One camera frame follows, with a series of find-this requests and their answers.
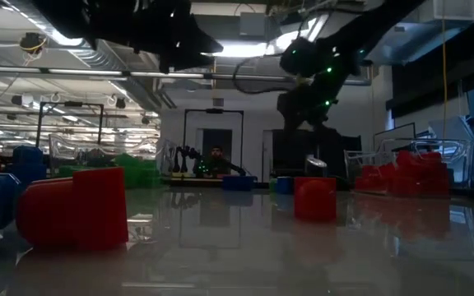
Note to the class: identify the shiny metal dome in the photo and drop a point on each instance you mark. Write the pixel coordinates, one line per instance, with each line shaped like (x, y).
(316, 162)

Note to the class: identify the clear plastic bin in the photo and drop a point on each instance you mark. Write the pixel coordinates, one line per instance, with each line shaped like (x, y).
(459, 164)
(62, 144)

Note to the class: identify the black cabinet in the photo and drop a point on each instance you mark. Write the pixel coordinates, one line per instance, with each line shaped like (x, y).
(340, 156)

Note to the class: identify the ceiling light panel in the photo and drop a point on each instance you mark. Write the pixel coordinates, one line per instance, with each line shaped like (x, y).
(241, 50)

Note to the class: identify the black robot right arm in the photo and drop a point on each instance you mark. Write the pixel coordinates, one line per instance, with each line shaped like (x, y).
(344, 45)

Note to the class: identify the person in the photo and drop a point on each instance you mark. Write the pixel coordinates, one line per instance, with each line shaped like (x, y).
(216, 154)

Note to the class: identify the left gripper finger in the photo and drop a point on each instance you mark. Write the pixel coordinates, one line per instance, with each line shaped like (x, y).
(191, 49)

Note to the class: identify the black ceiling fixture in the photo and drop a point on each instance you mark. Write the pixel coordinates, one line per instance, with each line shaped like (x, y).
(33, 43)

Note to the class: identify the black gantry frame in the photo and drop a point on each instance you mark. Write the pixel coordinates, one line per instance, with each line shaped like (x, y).
(72, 104)
(214, 111)

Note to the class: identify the grey ceiling pipe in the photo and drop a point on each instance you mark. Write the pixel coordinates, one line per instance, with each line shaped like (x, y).
(85, 72)

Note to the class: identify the red two-stud toy block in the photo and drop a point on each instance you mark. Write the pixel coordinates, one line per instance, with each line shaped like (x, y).
(375, 178)

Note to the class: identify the background work table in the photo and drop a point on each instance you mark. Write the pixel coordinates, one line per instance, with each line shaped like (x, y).
(187, 181)

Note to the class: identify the black background robot arm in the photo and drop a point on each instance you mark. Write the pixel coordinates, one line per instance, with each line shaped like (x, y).
(183, 158)
(237, 168)

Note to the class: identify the grey ventilation box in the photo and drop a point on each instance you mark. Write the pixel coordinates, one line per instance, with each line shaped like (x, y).
(253, 24)

